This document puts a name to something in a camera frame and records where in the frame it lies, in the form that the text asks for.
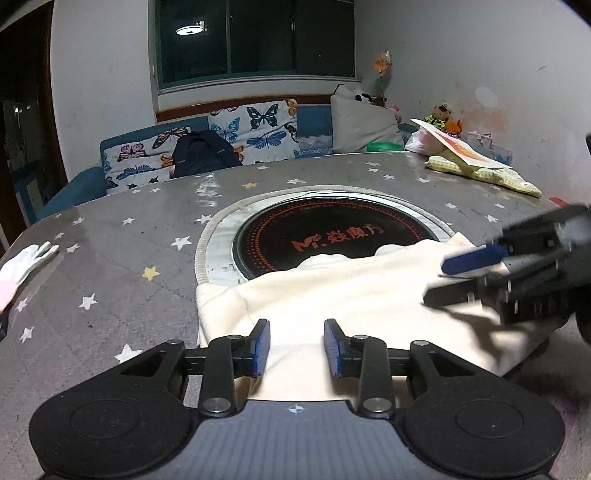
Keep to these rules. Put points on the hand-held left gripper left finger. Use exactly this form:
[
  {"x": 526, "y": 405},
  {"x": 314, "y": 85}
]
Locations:
[{"x": 262, "y": 346}]

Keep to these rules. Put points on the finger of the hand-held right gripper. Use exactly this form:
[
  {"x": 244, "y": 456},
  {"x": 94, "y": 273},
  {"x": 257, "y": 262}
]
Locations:
[
  {"x": 471, "y": 261},
  {"x": 466, "y": 295}
]

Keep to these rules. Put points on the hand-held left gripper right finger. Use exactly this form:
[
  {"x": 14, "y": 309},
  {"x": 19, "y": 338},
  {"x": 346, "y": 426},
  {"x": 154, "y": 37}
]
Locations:
[{"x": 332, "y": 346}]

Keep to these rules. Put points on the cream pants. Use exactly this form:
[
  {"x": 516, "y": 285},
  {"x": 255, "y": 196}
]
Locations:
[{"x": 369, "y": 295}]

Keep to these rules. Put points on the green yellow patterned cloth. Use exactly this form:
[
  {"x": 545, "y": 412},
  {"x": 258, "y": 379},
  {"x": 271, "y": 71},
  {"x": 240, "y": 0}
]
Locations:
[{"x": 503, "y": 177}]

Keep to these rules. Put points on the paper sheet with orange drawing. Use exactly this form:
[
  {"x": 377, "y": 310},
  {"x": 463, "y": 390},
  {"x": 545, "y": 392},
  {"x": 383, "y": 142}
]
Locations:
[{"x": 461, "y": 150}]

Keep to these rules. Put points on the round black induction cooktop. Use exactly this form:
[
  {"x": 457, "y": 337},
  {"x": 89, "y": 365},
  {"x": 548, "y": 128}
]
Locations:
[{"x": 277, "y": 235}]

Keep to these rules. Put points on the white plastic bag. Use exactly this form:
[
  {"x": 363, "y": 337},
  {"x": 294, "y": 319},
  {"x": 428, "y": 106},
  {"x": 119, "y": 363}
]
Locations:
[{"x": 418, "y": 143}]

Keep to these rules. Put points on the orange plush toy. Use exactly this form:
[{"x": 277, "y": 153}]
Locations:
[{"x": 455, "y": 128}]

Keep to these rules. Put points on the green plastic bowl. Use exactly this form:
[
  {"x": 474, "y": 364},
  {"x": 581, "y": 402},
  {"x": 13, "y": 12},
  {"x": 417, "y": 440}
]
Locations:
[{"x": 385, "y": 146}]

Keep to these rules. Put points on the teddy bear in yellow vest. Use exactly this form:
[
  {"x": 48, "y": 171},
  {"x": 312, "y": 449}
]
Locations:
[{"x": 441, "y": 115}]

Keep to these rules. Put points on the grey star tablecloth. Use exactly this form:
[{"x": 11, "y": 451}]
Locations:
[{"x": 138, "y": 240}]

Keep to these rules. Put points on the pink plush toy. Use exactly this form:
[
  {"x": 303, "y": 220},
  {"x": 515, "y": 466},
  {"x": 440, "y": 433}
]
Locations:
[{"x": 393, "y": 113}]

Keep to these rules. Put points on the grey pillow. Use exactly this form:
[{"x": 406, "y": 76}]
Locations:
[{"x": 360, "y": 124}]

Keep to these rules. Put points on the panda plush toy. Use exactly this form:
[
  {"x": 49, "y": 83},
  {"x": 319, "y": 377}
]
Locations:
[{"x": 364, "y": 97}]

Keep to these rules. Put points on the black backpack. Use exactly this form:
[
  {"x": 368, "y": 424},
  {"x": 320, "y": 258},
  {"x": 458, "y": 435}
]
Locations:
[{"x": 203, "y": 154}]

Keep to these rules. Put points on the colourful paper flower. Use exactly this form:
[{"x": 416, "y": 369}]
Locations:
[{"x": 383, "y": 64}]

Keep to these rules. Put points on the butterfly print cushion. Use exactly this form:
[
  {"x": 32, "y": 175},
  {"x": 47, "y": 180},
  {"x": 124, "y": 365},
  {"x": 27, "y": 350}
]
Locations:
[
  {"x": 263, "y": 124},
  {"x": 134, "y": 157}
]

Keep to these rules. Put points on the blue sofa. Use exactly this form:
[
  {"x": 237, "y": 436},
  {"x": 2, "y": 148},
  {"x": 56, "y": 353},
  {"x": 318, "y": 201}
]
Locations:
[{"x": 69, "y": 189}]

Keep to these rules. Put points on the white glove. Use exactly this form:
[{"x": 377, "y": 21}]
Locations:
[{"x": 27, "y": 258}]

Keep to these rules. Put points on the green framed window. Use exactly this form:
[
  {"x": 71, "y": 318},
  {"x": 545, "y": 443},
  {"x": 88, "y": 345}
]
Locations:
[{"x": 277, "y": 37}]

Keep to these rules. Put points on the dark wooden door frame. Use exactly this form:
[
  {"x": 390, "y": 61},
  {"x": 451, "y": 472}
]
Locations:
[{"x": 51, "y": 115}]

